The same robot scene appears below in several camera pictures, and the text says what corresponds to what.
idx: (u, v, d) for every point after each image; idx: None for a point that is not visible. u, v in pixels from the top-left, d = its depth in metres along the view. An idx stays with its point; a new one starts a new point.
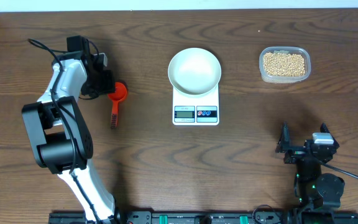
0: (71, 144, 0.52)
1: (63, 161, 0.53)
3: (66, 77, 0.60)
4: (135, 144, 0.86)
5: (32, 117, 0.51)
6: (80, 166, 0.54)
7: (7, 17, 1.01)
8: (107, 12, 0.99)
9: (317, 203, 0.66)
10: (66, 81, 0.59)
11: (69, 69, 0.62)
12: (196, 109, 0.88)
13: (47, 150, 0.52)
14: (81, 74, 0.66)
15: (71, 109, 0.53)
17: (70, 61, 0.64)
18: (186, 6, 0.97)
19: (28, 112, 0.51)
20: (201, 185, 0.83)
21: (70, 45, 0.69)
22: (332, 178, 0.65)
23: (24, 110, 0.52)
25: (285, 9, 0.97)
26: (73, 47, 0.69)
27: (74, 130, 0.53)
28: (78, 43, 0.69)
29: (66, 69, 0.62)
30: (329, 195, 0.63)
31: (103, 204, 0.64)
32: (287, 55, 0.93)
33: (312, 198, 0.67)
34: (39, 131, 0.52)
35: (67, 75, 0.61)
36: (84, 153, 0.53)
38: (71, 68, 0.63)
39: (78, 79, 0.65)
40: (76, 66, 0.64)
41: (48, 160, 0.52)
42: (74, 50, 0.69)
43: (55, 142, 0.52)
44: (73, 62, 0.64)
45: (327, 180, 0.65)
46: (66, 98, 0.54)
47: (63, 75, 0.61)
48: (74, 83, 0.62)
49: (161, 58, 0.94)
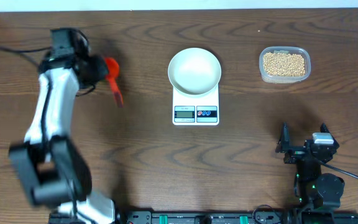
0: (67, 186, 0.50)
1: (59, 201, 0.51)
3: (56, 99, 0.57)
4: (135, 144, 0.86)
5: (22, 165, 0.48)
6: (76, 203, 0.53)
7: (7, 17, 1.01)
8: (107, 12, 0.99)
9: (317, 202, 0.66)
10: (56, 107, 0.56)
11: (57, 88, 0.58)
12: (196, 109, 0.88)
13: (40, 192, 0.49)
14: (72, 86, 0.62)
15: (66, 152, 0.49)
17: (58, 74, 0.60)
18: (186, 6, 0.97)
19: (17, 159, 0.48)
20: (201, 185, 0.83)
21: (56, 40, 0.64)
22: (332, 178, 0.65)
23: (13, 154, 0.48)
25: (286, 9, 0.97)
26: (61, 42, 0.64)
27: (69, 173, 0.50)
28: (65, 39, 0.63)
29: (54, 85, 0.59)
30: (329, 195, 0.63)
31: (104, 218, 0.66)
32: (287, 55, 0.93)
33: (312, 198, 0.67)
34: (31, 177, 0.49)
35: (56, 96, 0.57)
36: (79, 193, 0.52)
38: (61, 85, 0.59)
39: (69, 91, 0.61)
40: (64, 81, 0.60)
41: (41, 201, 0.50)
42: (64, 46, 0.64)
43: (48, 181, 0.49)
44: (62, 76, 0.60)
45: (327, 180, 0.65)
46: (59, 140, 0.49)
47: (52, 96, 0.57)
48: (65, 101, 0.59)
49: (161, 58, 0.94)
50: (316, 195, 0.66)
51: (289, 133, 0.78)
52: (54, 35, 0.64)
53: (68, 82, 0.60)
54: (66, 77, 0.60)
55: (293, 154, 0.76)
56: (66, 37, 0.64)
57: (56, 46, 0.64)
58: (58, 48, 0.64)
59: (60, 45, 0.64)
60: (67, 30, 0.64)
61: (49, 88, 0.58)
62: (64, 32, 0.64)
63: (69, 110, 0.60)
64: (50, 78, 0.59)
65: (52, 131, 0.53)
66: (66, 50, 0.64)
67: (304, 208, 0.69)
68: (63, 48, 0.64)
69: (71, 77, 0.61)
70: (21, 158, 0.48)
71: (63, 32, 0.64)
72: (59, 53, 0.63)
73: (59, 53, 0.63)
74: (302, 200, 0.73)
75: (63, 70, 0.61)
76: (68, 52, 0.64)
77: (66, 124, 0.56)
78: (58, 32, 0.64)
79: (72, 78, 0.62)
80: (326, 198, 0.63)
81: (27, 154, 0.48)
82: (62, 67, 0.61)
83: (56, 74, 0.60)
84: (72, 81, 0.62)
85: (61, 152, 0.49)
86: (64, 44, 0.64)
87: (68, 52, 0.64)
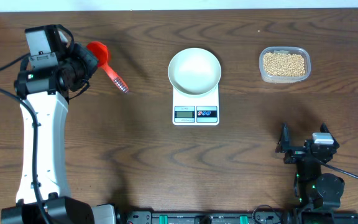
0: None
1: None
3: (43, 140, 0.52)
4: (135, 144, 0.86)
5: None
6: None
7: (7, 17, 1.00)
8: (107, 12, 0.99)
9: (317, 202, 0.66)
10: (45, 151, 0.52)
11: (45, 125, 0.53)
12: (196, 109, 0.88)
13: None
14: (61, 111, 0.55)
15: (57, 216, 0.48)
17: (42, 100, 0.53)
18: (186, 6, 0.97)
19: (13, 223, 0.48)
20: (201, 185, 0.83)
21: (34, 45, 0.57)
22: (332, 178, 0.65)
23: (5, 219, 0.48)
25: (286, 9, 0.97)
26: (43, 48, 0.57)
27: None
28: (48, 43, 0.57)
29: (40, 121, 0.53)
30: (329, 195, 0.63)
31: None
32: (287, 55, 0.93)
33: (312, 198, 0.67)
34: None
35: (44, 135, 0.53)
36: None
38: (48, 119, 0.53)
39: (58, 117, 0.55)
40: (51, 111, 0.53)
41: None
42: (45, 55, 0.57)
43: None
44: (47, 106, 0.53)
45: (327, 180, 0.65)
46: (49, 206, 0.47)
47: (40, 135, 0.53)
48: (54, 135, 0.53)
49: (161, 58, 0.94)
50: (316, 195, 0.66)
51: (289, 132, 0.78)
52: (30, 38, 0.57)
53: (56, 109, 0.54)
54: (53, 102, 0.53)
55: (293, 154, 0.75)
56: (45, 40, 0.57)
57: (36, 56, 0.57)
58: (38, 57, 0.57)
59: (40, 50, 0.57)
60: (44, 31, 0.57)
61: (35, 127, 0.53)
62: (41, 33, 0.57)
63: (61, 146, 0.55)
64: (33, 108, 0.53)
65: (42, 188, 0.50)
66: (47, 56, 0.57)
67: (304, 208, 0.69)
68: (43, 53, 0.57)
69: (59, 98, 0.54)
70: (17, 221, 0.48)
71: (40, 34, 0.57)
72: (42, 65, 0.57)
73: (41, 61, 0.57)
74: (302, 200, 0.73)
75: (44, 83, 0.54)
76: (50, 60, 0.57)
77: (59, 169, 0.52)
78: (33, 33, 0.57)
79: (59, 97, 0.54)
80: (327, 198, 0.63)
81: (20, 218, 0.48)
82: (42, 79, 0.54)
83: (40, 97, 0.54)
84: (61, 109, 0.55)
85: (56, 215, 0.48)
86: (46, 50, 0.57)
87: (50, 60, 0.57)
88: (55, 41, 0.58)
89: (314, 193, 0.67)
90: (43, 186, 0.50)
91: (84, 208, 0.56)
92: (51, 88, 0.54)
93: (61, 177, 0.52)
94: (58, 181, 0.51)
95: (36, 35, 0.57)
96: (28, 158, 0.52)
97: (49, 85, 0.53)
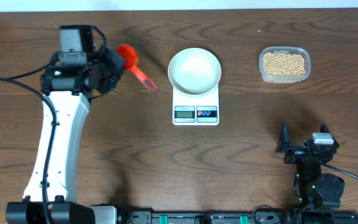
0: None
1: None
3: (59, 141, 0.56)
4: (135, 144, 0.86)
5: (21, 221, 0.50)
6: None
7: (7, 17, 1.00)
8: (107, 12, 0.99)
9: (317, 202, 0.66)
10: (60, 152, 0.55)
11: (63, 125, 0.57)
12: (196, 109, 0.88)
13: None
14: (81, 112, 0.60)
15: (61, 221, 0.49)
17: (64, 99, 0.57)
18: (186, 6, 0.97)
19: (17, 218, 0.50)
20: (201, 185, 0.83)
21: (68, 42, 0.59)
22: (332, 178, 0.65)
23: (10, 211, 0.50)
25: (286, 9, 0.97)
26: (76, 46, 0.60)
27: None
28: (79, 42, 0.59)
29: (58, 120, 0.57)
30: (329, 195, 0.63)
31: None
32: (287, 55, 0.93)
33: (313, 198, 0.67)
34: None
35: (61, 136, 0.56)
36: None
38: (68, 119, 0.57)
39: (78, 118, 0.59)
40: (72, 111, 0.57)
41: None
42: (76, 54, 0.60)
43: None
44: (69, 107, 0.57)
45: (327, 180, 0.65)
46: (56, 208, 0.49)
47: (56, 135, 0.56)
48: (71, 137, 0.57)
49: (161, 58, 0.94)
50: (316, 195, 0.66)
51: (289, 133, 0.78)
52: (64, 35, 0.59)
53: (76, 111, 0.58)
54: (75, 102, 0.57)
55: (293, 154, 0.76)
56: (78, 40, 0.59)
57: (67, 55, 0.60)
58: (69, 55, 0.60)
59: (71, 48, 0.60)
60: (78, 30, 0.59)
61: (53, 125, 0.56)
62: (75, 32, 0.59)
63: (74, 150, 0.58)
64: (55, 106, 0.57)
65: (51, 188, 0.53)
66: (78, 54, 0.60)
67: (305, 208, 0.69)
68: (74, 51, 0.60)
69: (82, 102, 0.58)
70: (19, 216, 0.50)
71: (74, 32, 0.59)
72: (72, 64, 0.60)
73: (71, 58, 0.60)
74: (302, 200, 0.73)
75: (70, 82, 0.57)
76: (79, 58, 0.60)
77: (69, 173, 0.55)
78: (68, 31, 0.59)
79: (81, 98, 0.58)
80: (327, 198, 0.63)
81: (25, 215, 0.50)
82: (68, 79, 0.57)
83: (63, 96, 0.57)
84: (81, 111, 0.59)
85: (61, 219, 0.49)
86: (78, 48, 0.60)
87: (80, 58, 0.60)
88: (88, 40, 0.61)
89: (314, 193, 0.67)
90: (51, 187, 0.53)
91: (89, 213, 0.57)
92: (76, 89, 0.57)
93: (69, 181, 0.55)
94: (66, 185, 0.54)
95: (70, 33, 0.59)
96: (41, 155, 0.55)
97: (74, 85, 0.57)
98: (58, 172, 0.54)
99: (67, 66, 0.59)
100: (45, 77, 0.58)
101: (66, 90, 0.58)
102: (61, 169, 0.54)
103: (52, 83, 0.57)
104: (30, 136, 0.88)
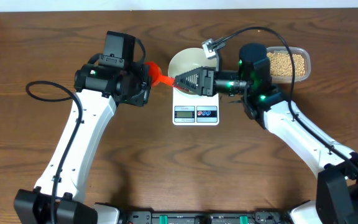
0: None
1: None
3: (80, 140, 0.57)
4: (135, 144, 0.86)
5: (27, 211, 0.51)
6: None
7: (7, 17, 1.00)
8: (107, 12, 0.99)
9: (252, 74, 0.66)
10: (79, 150, 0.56)
11: (87, 124, 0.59)
12: (196, 109, 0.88)
13: None
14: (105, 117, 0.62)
15: (65, 214, 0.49)
17: (96, 100, 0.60)
18: (186, 6, 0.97)
19: (23, 207, 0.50)
20: (201, 185, 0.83)
21: (111, 46, 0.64)
22: (252, 44, 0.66)
23: (18, 197, 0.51)
25: (286, 9, 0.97)
26: (117, 51, 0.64)
27: None
28: (120, 48, 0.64)
29: (84, 120, 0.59)
30: (257, 60, 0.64)
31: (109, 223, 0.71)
32: (287, 55, 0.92)
33: (249, 75, 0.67)
34: (30, 219, 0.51)
35: (83, 134, 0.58)
36: None
38: (94, 119, 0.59)
39: (102, 122, 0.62)
40: (99, 112, 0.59)
41: None
42: (116, 58, 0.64)
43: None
44: (96, 107, 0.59)
45: (248, 48, 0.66)
46: (66, 205, 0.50)
47: (79, 132, 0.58)
48: (94, 139, 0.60)
49: (161, 58, 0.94)
50: (248, 70, 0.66)
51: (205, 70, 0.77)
52: (111, 40, 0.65)
53: (103, 113, 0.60)
54: (104, 104, 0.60)
55: (211, 76, 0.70)
56: (120, 46, 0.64)
57: (107, 56, 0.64)
58: (108, 57, 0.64)
59: (112, 52, 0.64)
60: (123, 38, 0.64)
61: (78, 122, 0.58)
62: (120, 39, 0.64)
63: (91, 152, 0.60)
64: (82, 104, 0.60)
65: (63, 186, 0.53)
66: (116, 60, 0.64)
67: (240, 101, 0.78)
68: (114, 56, 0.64)
69: (110, 106, 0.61)
70: (26, 206, 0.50)
71: (119, 38, 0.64)
72: (109, 66, 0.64)
73: (109, 61, 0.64)
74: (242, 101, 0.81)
75: (104, 84, 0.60)
76: (117, 63, 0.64)
77: (82, 172, 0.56)
78: (115, 37, 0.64)
79: (110, 101, 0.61)
80: (265, 68, 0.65)
81: (32, 206, 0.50)
82: (103, 80, 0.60)
83: (94, 95, 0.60)
84: (106, 114, 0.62)
85: (64, 218, 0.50)
86: (117, 53, 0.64)
87: (118, 63, 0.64)
88: (128, 48, 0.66)
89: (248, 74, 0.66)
90: (63, 183, 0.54)
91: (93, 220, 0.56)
92: (107, 91, 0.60)
93: (81, 180, 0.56)
94: (78, 183, 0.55)
95: (115, 40, 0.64)
96: (60, 149, 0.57)
97: (106, 87, 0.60)
98: (72, 170, 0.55)
99: (104, 68, 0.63)
100: (79, 74, 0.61)
101: (96, 90, 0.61)
102: (76, 167, 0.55)
103: (86, 80, 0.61)
104: (30, 137, 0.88)
